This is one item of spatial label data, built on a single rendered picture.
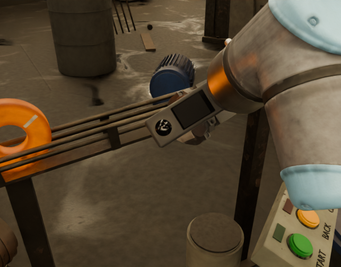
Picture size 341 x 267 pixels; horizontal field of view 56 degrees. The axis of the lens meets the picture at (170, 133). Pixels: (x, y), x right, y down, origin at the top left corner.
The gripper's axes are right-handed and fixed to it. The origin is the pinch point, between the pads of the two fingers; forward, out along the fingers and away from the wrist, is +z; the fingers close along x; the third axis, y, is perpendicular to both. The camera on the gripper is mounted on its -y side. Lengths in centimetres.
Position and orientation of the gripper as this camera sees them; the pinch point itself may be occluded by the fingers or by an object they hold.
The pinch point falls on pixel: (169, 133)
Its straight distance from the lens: 59.8
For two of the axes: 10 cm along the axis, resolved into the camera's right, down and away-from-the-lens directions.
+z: -3.5, 2.9, 8.9
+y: 7.7, -4.5, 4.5
